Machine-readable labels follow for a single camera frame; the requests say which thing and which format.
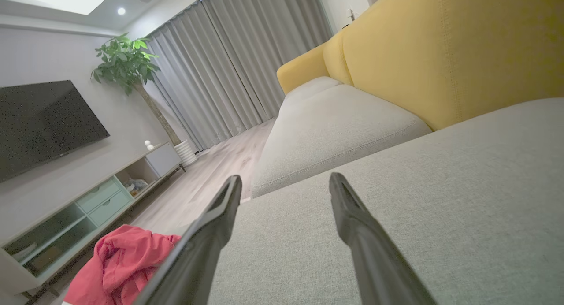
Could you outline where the grey pleated curtain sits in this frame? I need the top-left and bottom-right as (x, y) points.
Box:
(145, 0), (333, 152)

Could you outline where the grey bundle inside cabinet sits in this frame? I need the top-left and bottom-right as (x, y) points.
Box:
(125, 178), (149, 195)

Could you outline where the narrow yellow sofa back cushion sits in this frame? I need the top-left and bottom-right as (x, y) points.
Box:
(323, 30), (354, 86)

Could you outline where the black flat screen television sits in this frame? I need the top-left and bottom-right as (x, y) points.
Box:
(0, 80), (111, 183)

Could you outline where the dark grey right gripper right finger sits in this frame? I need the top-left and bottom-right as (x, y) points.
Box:
(329, 172), (438, 305)

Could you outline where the large yellow sofa back cushion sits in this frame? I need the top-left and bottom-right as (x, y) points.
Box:
(343, 0), (564, 131)

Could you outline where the yellow sofa armrest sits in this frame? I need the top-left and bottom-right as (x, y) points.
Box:
(276, 44), (330, 95)

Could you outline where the green leafy indoor tree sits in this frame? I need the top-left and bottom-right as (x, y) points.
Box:
(91, 33), (182, 147)

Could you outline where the red basketball jersey number 23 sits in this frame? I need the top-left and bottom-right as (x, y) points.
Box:
(64, 224), (182, 305)

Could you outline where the white and green TV cabinet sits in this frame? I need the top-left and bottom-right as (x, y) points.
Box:
(0, 141), (186, 301)

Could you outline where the white ribbed plant pot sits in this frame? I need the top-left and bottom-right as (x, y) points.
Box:
(174, 140), (198, 167)

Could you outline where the small grey sofa seat cushion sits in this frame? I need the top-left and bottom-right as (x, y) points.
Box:
(282, 76), (343, 103)

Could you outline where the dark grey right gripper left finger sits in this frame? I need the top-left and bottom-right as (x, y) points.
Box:
(134, 175), (243, 305)

